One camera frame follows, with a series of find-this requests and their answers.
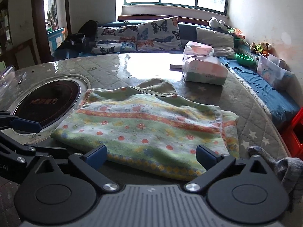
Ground butterfly cushion right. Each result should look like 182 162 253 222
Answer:
137 17 182 52

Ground clear plastic bag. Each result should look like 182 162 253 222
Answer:
0 66 15 88

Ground butterfly cushion left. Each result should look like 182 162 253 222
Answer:
91 25 138 54

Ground round induction cooktop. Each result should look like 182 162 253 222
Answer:
4 74 91 143

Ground butterfly cushion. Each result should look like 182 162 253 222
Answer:
91 25 138 54
137 17 182 52

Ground brown plush toys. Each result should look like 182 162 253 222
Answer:
250 42 272 57

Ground colourful patterned children's shirt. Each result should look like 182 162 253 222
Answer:
51 79 239 180

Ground dark wooden shelf cabinet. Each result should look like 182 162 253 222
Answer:
1 0 16 68

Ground green bowl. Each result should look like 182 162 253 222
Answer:
235 53 255 67

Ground black pen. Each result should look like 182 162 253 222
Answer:
18 72 27 85

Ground blue cabinet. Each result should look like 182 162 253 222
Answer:
47 28 65 55

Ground small flat box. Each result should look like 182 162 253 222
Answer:
169 64 183 71

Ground pink green tissue pack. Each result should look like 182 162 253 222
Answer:
182 55 228 86

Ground white plush toy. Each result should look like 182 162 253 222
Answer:
209 17 229 31

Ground clear plastic storage box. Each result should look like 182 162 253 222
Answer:
257 53 294 91

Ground red plastic crate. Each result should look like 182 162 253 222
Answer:
281 108 303 159

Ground pink tissue pack upper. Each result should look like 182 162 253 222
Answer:
183 42 214 56

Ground grey sock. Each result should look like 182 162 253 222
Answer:
248 145 302 201

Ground grey cushion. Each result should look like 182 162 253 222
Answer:
196 27 235 59

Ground blue sofa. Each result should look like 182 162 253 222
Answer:
52 21 299 126

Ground black bag on sofa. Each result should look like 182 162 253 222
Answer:
53 20 99 58

